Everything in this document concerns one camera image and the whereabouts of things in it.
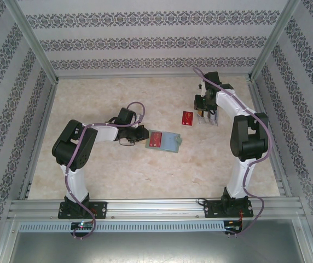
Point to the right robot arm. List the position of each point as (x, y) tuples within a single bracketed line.
[(241, 175)]

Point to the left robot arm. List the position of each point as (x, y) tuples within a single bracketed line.
[(75, 183)]

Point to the clear acrylic card stand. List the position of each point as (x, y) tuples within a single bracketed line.
[(208, 123)]

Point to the aluminium side rail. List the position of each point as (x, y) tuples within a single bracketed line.
[(278, 164), (40, 137)]

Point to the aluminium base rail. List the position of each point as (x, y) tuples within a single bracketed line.
[(156, 209)]

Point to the grey metal sheet panel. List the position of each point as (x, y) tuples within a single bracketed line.
[(156, 248)]

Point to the aluminium back rail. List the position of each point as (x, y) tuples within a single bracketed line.
[(153, 75)]

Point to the grey-blue card holder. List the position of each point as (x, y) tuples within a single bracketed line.
[(170, 142)]

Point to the aluminium frame post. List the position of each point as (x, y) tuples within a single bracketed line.
[(33, 41), (274, 41)]

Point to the red VIP card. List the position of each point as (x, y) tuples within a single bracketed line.
[(155, 139), (187, 118)]

